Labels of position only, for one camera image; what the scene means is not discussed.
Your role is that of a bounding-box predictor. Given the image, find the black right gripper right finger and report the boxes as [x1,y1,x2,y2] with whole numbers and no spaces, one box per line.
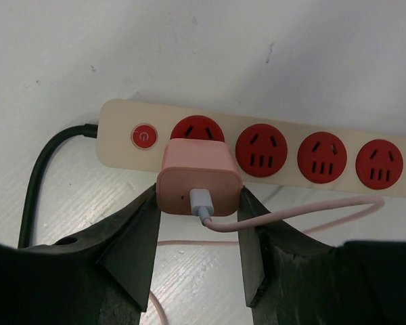
[238,186,406,325]

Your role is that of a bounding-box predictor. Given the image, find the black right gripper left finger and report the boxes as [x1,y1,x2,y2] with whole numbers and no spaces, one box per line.
[0,187,160,324]

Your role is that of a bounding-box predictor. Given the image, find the thin pink charger cable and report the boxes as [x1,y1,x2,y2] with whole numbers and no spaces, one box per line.
[145,188,386,325]

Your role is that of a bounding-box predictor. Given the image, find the pink charger plug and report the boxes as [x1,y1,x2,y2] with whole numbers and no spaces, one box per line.
[156,138,243,217]

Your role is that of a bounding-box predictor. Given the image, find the beige power strip red sockets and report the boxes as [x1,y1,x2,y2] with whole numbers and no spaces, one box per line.
[96,100,406,198]

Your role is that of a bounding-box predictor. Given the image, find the black power strip cord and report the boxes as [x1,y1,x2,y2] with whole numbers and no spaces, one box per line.
[17,123,99,249]

